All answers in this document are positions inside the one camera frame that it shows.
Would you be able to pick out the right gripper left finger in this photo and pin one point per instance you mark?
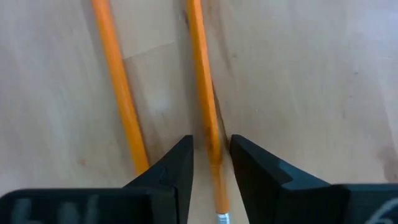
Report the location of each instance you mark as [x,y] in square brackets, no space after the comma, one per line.
[171,193]

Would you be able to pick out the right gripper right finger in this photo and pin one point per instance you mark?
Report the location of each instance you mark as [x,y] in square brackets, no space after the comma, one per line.
[267,193]

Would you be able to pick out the orange pencil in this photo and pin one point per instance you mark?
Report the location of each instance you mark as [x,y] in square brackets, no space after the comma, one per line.
[121,87]
[205,93]

